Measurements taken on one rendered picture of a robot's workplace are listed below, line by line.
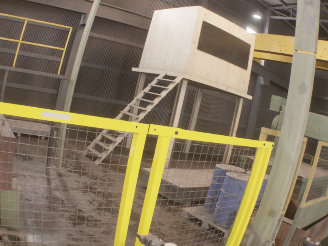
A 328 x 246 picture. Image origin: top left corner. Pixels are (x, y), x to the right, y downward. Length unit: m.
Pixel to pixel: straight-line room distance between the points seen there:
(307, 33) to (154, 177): 1.83
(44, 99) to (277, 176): 10.94
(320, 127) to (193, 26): 5.59
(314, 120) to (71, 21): 10.19
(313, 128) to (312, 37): 8.68
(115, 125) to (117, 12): 11.48
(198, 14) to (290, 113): 7.27
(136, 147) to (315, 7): 2.03
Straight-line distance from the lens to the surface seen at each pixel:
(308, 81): 2.67
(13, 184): 3.42
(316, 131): 11.24
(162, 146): 1.77
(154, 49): 10.76
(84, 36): 6.67
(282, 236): 4.52
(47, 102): 12.75
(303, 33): 2.83
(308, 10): 2.90
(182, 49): 9.64
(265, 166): 2.62
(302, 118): 2.64
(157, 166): 1.79
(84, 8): 12.32
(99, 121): 1.54
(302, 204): 4.22
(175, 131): 1.79
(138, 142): 1.68
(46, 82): 12.63
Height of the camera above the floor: 2.01
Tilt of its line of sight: 5 degrees down
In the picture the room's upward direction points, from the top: 13 degrees clockwise
